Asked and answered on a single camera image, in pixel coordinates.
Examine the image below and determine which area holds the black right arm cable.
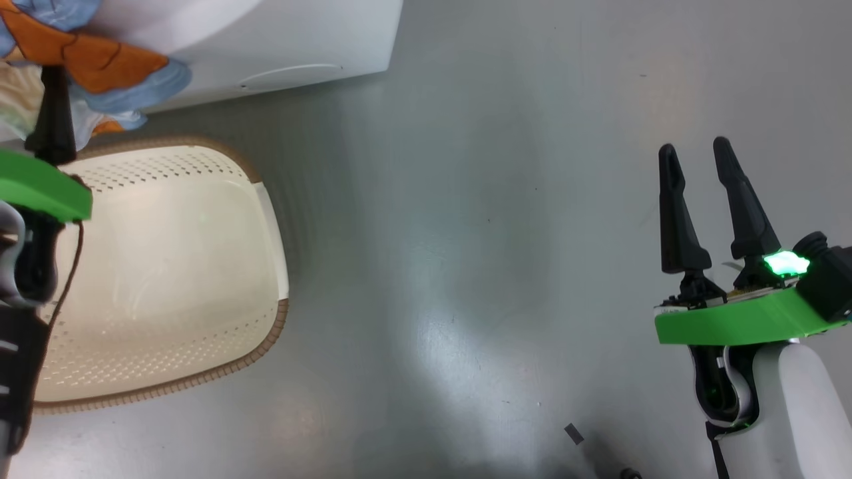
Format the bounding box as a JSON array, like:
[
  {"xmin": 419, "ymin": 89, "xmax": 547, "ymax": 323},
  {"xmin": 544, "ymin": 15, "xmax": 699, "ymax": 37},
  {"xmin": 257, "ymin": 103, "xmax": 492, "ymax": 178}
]
[{"xmin": 706, "ymin": 422, "xmax": 730, "ymax": 479}]

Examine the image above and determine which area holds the cream perforated laundry basket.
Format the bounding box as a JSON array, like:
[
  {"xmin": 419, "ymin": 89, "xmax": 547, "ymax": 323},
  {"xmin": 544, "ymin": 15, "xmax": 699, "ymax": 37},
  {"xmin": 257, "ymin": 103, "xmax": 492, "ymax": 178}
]
[{"xmin": 30, "ymin": 136, "xmax": 290, "ymax": 414}]

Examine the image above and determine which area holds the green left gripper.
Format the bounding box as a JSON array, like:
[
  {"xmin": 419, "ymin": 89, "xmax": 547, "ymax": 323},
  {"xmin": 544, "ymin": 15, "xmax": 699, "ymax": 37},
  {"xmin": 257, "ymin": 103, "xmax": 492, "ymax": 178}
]
[{"xmin": 0, "ymin": 65, "xmax": 93, "ymax": 224}]

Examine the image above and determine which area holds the white front-load washing machine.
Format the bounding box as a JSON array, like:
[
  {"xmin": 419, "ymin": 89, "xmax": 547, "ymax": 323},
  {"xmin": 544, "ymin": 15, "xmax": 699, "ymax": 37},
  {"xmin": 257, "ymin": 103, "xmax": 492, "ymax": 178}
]
[{"xmin": 87, "ymin": 0, "xmax": 403, "ymax": 114}]

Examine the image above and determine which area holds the thin dark left arm cable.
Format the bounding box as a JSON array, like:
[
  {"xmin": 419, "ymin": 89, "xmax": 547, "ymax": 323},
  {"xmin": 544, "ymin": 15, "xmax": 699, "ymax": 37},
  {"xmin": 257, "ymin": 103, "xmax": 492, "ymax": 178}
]
[{"xmin": 47, "ymin": 220, "xmax": 85, "ymax": 333}]

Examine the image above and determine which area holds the cream garment with orange trim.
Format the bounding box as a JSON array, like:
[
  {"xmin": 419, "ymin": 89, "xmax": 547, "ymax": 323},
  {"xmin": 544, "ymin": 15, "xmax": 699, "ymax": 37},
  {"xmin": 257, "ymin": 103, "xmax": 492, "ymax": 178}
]
[{"xmin": 0, "ymin": 0, "xmax": 194, "ymax": 150}]

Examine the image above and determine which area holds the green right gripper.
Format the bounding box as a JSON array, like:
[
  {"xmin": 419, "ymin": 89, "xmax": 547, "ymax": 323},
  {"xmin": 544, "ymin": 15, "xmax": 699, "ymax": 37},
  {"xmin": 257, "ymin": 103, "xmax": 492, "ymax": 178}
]
[{"xmin": 654, "ymin": 136, "xmax": 849, "ymax": 345}]

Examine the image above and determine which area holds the round white filter cover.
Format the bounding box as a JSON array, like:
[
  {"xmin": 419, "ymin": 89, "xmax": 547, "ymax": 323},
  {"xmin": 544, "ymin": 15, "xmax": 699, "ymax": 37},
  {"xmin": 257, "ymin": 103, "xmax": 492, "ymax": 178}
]
[{"xmin": 238, "ymin": 63, "xmax": 345, "ymax": 91}]

